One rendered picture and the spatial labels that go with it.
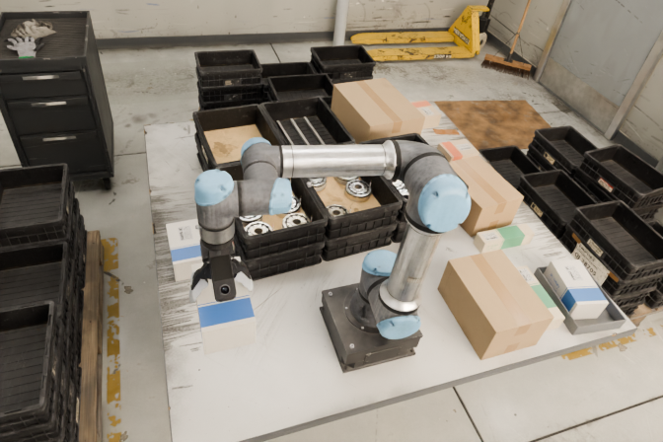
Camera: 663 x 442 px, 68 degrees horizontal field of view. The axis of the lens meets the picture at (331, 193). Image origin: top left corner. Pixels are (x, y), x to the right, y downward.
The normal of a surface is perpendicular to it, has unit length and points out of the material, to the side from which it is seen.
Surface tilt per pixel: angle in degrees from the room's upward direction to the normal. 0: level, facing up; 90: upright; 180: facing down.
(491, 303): 0
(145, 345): 0
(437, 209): 80
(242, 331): 90
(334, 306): 3
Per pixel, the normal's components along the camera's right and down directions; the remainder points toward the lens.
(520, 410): 0.11, -0.76
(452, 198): 0.22, 0.52
